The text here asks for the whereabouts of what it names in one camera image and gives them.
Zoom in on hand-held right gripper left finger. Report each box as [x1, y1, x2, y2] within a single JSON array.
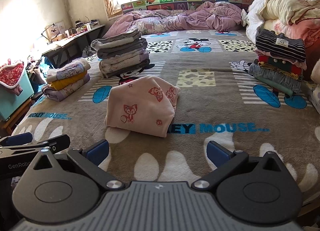
[[31, 139, 125, 191]]

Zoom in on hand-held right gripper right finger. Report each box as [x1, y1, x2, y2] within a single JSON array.
[[191, 140, 287, 191]]

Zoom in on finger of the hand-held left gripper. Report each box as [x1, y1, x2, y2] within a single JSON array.
[[0, 134, 71, 158], [0, 132, 33, 147]]

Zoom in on pink printed pants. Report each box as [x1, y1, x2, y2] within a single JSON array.
[[104, 75, 181, 138]]

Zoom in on heap of mixed clothes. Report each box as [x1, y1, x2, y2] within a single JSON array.
[[25, 54, 54, 89]]

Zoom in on stack of grey folded clothes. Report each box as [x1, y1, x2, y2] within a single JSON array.
[[90, 29, 150, 79]]

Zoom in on wooden stool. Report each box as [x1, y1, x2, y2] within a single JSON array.
[[0, 98, 32, 135]]

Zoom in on teal storage box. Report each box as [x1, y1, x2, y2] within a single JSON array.
[[0, 69, 35, 123]]

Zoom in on cartoon printed blanket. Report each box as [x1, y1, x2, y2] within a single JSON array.
[[11, 29, 320, 204]]

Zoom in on lavender folded garment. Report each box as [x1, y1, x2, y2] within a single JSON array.
[[42, 74, 91, 102]]

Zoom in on yellow folded garment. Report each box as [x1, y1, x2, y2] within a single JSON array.
[[50, 72, 88, 90]]

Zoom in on red floral cloth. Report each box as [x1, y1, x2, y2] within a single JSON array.
[[0, 58, 28, 96]]

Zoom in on white purple-patterned folded garment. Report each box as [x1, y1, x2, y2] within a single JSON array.
[[47, 57, 91, 82]]

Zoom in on green folded garment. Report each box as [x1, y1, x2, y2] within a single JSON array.
[[254, 76, 294, 96]]

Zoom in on dark desk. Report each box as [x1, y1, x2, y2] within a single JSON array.
[[41, 24, 107, 69]]

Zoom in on mustard folded garment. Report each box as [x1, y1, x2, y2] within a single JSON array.
[[259, 62, 302, 80]]

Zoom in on red green knit sweater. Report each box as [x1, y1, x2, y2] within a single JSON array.
[[257, 54, 304, 76]]

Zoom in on pink folded garment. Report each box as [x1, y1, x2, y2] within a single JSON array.
[[254, 48, 307, 70]]

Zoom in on black striped folded shirt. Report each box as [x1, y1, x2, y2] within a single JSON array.
[[255, 29, 307, 62]]

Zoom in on dark red quilt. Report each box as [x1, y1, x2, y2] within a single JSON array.
[[304, 42, 320, 81]]

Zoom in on purple quilt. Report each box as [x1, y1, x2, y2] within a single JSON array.
[[102, 1, 244, 39]]

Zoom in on pink quilt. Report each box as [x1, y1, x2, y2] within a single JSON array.
[[265, 19, 320, 46]]

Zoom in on cream white quilt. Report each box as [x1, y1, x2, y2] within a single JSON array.
[[241, 0, 320, 37]]

